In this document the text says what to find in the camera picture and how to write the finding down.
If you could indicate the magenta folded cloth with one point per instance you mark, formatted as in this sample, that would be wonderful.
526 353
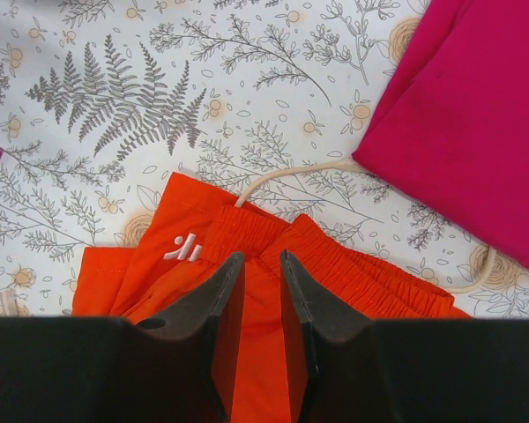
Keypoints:
452 127

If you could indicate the orange folded shorts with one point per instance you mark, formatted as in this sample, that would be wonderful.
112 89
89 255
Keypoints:
196 228

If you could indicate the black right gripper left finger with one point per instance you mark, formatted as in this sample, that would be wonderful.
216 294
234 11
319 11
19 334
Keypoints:
192 360

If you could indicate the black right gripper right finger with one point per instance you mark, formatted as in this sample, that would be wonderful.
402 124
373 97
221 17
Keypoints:
331 360

